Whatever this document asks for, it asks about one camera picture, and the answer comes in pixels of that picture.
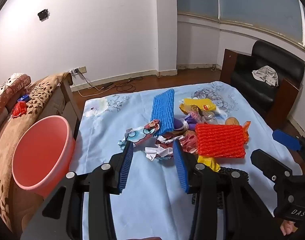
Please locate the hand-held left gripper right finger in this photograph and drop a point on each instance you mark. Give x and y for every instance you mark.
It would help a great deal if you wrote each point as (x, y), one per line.
(181, 165)

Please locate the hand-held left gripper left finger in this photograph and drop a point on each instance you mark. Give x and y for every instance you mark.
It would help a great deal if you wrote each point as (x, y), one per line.
(126, 165)

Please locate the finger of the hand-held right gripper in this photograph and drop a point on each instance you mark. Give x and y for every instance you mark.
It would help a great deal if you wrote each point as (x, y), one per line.
(267, 162)
(286, 138)

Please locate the red wrapper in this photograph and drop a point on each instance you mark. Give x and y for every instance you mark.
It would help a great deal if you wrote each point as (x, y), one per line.
(190, 142)

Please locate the yellow wrapper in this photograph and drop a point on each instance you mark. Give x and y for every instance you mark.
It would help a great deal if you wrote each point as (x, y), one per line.
(207, 161)

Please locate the white paper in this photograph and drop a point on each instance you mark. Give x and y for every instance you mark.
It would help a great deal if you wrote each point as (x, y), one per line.
(157, 152)

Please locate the floral paper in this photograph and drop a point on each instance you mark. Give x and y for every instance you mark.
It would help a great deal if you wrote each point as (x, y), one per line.
(137, 135)

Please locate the purple wrapper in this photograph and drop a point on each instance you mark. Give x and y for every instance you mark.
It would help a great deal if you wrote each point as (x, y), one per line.
(178, 123)

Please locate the orange white wrapper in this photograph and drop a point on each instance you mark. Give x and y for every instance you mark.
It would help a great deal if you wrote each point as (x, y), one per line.
(245, 127)

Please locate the black foam net sleeve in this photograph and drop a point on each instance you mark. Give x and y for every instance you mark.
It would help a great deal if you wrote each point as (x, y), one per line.
(225, 171)

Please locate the red foam net sleeve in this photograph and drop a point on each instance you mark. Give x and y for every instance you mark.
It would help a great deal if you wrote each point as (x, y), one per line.
(218, 140)

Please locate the clear plastic wrapper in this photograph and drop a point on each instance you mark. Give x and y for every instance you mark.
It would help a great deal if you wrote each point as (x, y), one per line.
(207, 116)

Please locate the blue foam net sleeve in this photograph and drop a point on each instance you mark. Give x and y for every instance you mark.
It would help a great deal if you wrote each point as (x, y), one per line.
(163, 110)

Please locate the yellow snack packet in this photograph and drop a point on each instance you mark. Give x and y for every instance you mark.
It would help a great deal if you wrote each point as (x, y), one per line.
(197, 103)

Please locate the pink plastic bucket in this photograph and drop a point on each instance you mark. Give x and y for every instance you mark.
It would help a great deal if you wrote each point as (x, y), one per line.
(42, 155)

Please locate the person's right hand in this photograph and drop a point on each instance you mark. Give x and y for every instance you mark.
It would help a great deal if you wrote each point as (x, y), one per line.
(287, 227)

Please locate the light blue floral sheet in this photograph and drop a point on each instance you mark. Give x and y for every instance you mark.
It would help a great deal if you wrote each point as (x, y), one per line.
(105, 135)

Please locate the black leather armchair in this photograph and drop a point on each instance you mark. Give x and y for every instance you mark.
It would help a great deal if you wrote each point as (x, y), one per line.
(255, 85)

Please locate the white patterned cloth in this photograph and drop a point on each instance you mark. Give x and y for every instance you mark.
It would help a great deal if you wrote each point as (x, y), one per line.
(266, 76)

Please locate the black power adapter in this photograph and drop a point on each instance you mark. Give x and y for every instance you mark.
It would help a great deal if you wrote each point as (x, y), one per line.
(108, 85)

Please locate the brown leaf-patterned blanket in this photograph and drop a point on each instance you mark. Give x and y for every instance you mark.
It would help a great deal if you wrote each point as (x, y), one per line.
(42, 97)

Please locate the red packet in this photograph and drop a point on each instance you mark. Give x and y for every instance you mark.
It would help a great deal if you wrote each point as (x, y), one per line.
(19, 110)

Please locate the blue packet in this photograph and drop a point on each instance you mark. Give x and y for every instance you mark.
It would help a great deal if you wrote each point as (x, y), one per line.
(23, 98)

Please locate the folded dotted quilt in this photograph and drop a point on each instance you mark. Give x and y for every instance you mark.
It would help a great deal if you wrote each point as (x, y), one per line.
(2, 105)

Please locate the window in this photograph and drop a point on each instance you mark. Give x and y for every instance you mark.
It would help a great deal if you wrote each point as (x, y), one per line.
(255, 0)

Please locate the wooden bed frame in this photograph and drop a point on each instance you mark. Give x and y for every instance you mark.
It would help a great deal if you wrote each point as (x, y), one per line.
(70, 100)

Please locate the wall power socket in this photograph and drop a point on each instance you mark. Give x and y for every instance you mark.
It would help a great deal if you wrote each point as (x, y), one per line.
(78, 70)

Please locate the black wall bracket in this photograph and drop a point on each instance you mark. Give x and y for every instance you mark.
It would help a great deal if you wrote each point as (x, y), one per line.
(43, 15)

